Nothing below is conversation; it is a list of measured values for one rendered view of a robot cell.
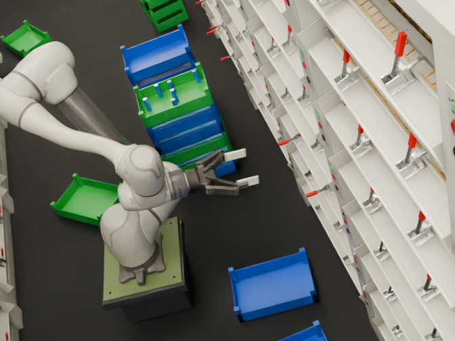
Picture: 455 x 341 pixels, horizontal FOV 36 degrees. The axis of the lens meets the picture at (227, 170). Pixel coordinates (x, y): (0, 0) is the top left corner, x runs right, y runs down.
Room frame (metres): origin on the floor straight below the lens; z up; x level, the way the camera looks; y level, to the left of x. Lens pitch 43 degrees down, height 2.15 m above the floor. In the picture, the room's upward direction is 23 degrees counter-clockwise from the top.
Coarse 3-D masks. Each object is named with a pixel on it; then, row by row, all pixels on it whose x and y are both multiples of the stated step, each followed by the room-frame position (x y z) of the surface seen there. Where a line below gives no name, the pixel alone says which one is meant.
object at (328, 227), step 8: (304, 184) 1.89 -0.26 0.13; (312, 200) 1.79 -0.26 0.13; (320, 208) 1.72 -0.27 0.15; (320, 216) 1.71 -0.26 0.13; (328, 224) 1.65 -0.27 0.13; (328, 232) 1.62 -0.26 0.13; (336, 240) 1.57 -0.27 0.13; (336, 248) 1.54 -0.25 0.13; (344, 256) 1.47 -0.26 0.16; (344, 264) 1.46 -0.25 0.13; (352, 272) 1.42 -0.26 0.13; (360, 288) 1.34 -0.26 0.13; (360, 296) 1.28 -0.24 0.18
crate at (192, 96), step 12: (180, 84) 2.45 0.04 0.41; (192, 84) 2.42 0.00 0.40; (204, 84) 2.39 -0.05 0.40; (144, 96) 2.46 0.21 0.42; (156, 96) 2.44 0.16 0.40; (168, 96) 2.41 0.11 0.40; (180, 96) 2.38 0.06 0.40; (192, 96) 2.34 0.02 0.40; (204, 96) 2.25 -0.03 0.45; (144, 108) 2.39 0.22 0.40; (156, 108) 2.36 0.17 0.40; (168, 108) 2.33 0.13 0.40; (180, 108) 2.26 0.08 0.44; (192, 108) 2.25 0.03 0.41; (144, 120) 2.26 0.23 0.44; (156, 120) 2.26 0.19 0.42
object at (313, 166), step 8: (280, 104) 1.89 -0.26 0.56; (280, 112) 1.89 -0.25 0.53; (288, 120) 1.85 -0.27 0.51; (288, 128) 1.82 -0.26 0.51; (296, 128) 1.79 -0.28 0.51; (296, 144) 1.73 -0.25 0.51; (304, 144) 1.70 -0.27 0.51; (304, 152) 1.67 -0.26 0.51; (304, 160) 1.64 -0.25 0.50; (312, 160) 1.62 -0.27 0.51; (312, 168) 1.59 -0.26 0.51; (320, 168) 1.57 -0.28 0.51; (320, 176) 1.54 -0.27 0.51; (320, 184) 1.51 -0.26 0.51; (328, 200) 1.44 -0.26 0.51; (336, 200) 1.42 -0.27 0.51; (336, 208) 1.39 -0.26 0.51; (336, 216) 1.37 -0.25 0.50
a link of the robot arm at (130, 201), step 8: (168, 184) 1.55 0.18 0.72; (120, 192) 1.57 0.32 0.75; (128, 192) 1.55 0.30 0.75; (160, 192) 1.52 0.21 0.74; (168, 192) 1.54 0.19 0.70; (120, 200) 1.55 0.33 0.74; (128, 200) 1.54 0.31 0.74; (136, 200) 1.53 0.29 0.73; (144, 200) 1.52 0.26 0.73; (152, 200) 1.52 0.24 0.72; (160, 200) 1.53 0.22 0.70; (168, 200) 1.54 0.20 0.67; (128, 208) 1.54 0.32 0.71; (136, 208) 1.53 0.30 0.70; (144, 208) 1.53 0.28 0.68
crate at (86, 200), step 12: (84, 180) 2.55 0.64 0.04; (72, 192) 2.53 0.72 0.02; (84, 192) 2.51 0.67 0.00; (96, 192) 2.48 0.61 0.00; (108, 192) 2.44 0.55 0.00; (60, 204) 2.46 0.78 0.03; (72, 204) 2.46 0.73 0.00; (84, 204) 2.43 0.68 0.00; (96, 204) 2.40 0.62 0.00; (108, 204) 2.36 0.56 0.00; (60, 216) 2.42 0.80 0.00; (72, 216) 2.36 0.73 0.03; (84, 216) 2.30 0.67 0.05; (96, 216) 2.24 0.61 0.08
